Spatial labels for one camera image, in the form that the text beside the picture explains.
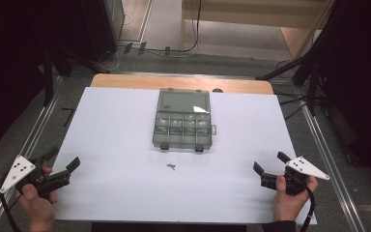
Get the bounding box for black floor cables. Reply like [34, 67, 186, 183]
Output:
[271, 59, 308, 121]

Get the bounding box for wooden table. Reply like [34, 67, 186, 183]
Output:
[90, 72, 274, 96]

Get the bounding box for white table sheet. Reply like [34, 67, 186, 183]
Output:
[51, 86, 319, 226]

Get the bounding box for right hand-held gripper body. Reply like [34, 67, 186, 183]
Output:
[260, 156, 331, 196]

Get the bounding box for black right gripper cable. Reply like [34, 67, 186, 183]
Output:
[300, 186, 317, 232]

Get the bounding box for white floor cable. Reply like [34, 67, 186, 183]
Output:
[93, 46, 125, 73]

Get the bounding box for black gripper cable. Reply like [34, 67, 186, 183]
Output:
[300, 186, 317, 232]
[0, 180, 23, 232]

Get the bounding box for aluminium floor rail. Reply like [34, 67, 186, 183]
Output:
[0, 75, 64, 232]
[300, 96, 367, 232]

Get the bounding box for black curtain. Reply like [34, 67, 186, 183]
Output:
[0, 0, 90, 158]
[315, 0, 371, 180]

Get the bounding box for grey clear plastic organizer box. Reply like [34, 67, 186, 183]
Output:
[152, 87, 218, 153]

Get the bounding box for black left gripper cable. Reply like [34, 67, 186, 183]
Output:
[0, 180, 23, 232]

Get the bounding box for black angled floor bracket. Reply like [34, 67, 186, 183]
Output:
[61, 106, 77, 128]

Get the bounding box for black metal stand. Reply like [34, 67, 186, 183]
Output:
[42, 43, 110, 108]
[255, 0, 339, 117]

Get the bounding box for light wooden furniture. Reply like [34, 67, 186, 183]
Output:
[180, 0, 336, 60]

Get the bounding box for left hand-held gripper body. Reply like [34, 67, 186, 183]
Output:
[0, 155, 72, 201]

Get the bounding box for person's right hand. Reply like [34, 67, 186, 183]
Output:
[271, 174, 320, 223]

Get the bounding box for black hanging cable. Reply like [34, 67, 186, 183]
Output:
[148, 0, 203, 54]

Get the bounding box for person's left hand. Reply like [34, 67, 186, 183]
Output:
[15, 183, 59, 232]

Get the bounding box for black cabinet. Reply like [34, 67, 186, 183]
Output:
[78, 0, 126, 63]

